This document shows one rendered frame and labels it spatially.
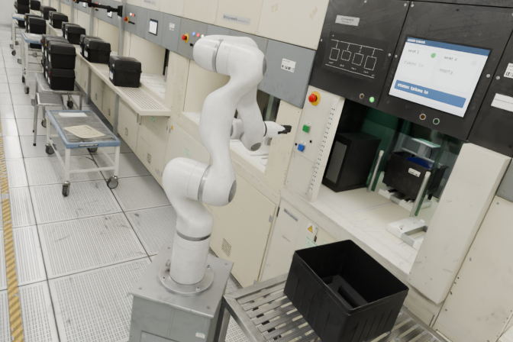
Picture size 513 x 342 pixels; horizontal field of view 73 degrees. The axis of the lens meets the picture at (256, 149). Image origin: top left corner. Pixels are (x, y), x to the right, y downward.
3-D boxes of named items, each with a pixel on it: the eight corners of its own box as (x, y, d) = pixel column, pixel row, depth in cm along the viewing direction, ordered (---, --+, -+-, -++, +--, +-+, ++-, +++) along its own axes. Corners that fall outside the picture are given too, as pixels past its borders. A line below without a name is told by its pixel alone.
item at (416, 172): (377, 187, 197) (395, 134, 187) (396, 183, 209) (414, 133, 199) (416, 208, 179) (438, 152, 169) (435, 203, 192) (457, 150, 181)
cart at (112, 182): (42, 153, 352) (41, 107, 337) (96, 149, 385) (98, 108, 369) (62, 198, 284) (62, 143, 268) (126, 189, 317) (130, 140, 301)
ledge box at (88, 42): (81, 57, 442) (82, 36, 434) (104, 59, 460) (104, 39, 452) (87, 62, 421) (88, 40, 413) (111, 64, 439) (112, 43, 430)
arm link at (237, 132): (264, 128, 144) (253, 115, 150) (237, 129, 136) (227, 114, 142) (256, 143, 149) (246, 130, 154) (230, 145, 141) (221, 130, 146)
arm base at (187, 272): (148, 285, 113) (154, 238, 107) (171, 252, 131) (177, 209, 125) (204, 301, 111) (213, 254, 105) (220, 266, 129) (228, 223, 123)
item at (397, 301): (337, 275, 138) (350, 238, 133) (394, 330, 116) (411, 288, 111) (281, 290, 123) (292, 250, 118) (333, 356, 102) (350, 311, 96)
